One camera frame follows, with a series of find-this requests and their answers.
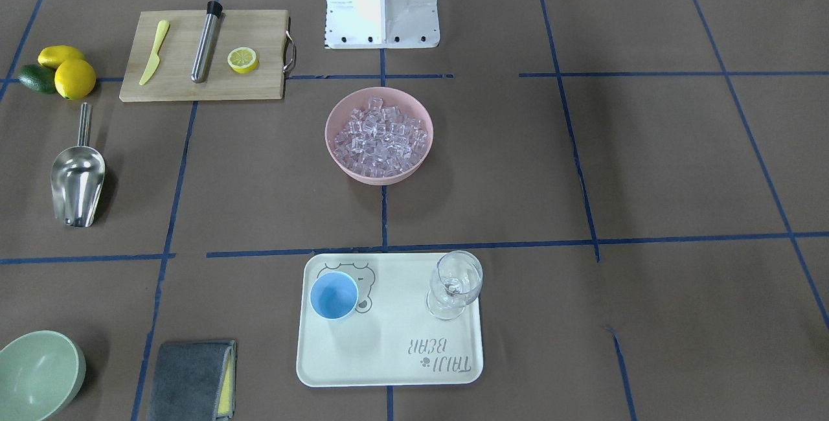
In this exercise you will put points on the metal ice scoop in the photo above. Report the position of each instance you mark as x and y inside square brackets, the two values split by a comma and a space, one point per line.
[77, 177]

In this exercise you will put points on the clear ice cubes pile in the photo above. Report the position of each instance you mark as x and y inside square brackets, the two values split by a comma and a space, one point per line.
[380, 140]

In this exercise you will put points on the light blue cup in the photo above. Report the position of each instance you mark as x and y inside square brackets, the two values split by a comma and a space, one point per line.
[334, 295]

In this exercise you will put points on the pink bowl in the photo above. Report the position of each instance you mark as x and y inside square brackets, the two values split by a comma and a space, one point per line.
[339, 114]

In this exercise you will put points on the clear wine glass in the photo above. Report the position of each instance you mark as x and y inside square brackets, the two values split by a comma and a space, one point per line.
[455, 283]

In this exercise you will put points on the cream bear tray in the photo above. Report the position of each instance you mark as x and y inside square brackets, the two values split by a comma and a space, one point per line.
[384, 333]

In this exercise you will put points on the lemon half slice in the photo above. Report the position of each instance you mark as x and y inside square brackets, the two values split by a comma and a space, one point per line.
[242, 60]

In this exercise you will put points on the wooden cutting board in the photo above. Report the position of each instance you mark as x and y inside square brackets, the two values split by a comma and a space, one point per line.
[262, 30]

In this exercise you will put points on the steel muddler black tip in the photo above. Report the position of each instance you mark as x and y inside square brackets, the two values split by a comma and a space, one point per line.
[207, 41]

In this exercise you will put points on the grey folded cloth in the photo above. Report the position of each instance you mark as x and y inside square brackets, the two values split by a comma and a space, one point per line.
[194, 380]

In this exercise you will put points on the yellow plastic knife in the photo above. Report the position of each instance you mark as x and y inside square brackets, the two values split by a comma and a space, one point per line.
[154, 59]

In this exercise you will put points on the yellow lemon round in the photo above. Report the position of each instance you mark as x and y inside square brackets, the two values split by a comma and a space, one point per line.
[74, 79]

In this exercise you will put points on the yellow lemon upper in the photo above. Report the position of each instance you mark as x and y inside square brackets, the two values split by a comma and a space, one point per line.
[53, 56]

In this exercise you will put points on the green avocado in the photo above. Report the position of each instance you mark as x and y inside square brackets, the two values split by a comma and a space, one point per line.
[37, 78]

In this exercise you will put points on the green bowl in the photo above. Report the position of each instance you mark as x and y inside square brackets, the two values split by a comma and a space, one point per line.
[41, 373]

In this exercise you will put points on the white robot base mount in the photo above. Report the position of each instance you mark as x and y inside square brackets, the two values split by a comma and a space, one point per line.
[381, 24]

